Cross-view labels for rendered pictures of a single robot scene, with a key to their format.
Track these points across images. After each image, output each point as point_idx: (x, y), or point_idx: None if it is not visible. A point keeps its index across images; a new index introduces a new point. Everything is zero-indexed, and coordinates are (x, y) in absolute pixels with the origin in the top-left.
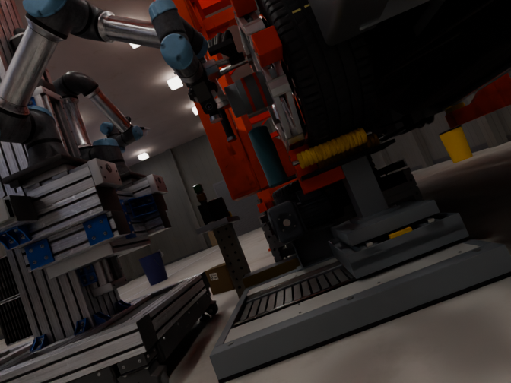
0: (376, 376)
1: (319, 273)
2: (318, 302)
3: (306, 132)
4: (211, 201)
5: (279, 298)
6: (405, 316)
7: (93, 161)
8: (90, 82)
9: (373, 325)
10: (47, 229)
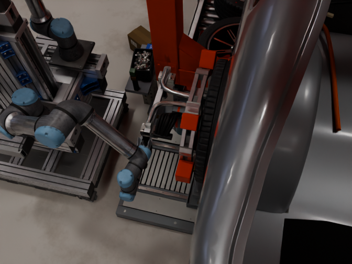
0: (162, 262)
1: None
2: (166, 208)
3: None
4: (141, 70)
5: (158, 164)
6: (190, 234)
7: (68, 140)
8: None
9: (178, 231)
10: (40, 145)
